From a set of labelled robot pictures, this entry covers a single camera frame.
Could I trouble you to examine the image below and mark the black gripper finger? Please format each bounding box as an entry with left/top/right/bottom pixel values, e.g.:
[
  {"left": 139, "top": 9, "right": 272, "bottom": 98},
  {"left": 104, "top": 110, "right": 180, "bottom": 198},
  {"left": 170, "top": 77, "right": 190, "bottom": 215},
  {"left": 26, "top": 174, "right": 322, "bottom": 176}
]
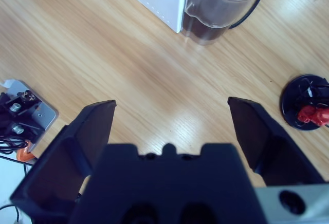
[
  {"left": 10, "top": 100, "right": 117, "bottom": 218},
  {"left": 227, "top": 97, "right": 327, "bottom": 188}
]

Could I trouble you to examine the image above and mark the black capsule holder with rods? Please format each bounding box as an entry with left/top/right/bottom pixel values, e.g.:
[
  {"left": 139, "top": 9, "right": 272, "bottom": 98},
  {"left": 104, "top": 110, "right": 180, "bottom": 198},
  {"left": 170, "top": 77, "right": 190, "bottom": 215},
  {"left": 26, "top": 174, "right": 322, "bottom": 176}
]
[{"left": 279, "top": 73, "right": 329, "bottom": 132}]

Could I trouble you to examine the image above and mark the clear water tank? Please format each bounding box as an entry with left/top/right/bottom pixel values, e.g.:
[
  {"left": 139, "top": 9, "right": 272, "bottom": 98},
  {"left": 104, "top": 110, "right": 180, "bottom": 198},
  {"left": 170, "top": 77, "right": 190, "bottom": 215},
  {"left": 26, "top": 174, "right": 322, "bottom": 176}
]
[{"left": 181, "top": 0, "right": 279, "bottom": 46}]

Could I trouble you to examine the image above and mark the white mount block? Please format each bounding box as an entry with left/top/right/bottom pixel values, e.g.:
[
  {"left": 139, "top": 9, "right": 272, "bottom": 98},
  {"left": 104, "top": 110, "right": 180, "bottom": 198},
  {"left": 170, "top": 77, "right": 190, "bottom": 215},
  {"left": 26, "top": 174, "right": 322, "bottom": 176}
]
[{"left": 0, "top": 80, "right": 60, "bottom": 153}]

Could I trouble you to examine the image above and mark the black cable bundle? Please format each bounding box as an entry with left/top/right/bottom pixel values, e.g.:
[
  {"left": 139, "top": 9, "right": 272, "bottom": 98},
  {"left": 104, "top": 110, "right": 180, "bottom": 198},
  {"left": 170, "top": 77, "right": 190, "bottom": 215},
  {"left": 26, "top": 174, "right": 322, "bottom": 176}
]
[{"left": 0, "top": 135, "right": 34, "bottom": 224}]

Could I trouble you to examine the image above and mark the black clamp bracket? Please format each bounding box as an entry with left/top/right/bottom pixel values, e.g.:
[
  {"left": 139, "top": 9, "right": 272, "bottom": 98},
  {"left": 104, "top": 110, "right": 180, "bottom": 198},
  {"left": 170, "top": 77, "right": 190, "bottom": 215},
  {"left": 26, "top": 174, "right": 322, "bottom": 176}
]
[{"left": 0, "top": 90, "right": 39, "bottom": 142}]

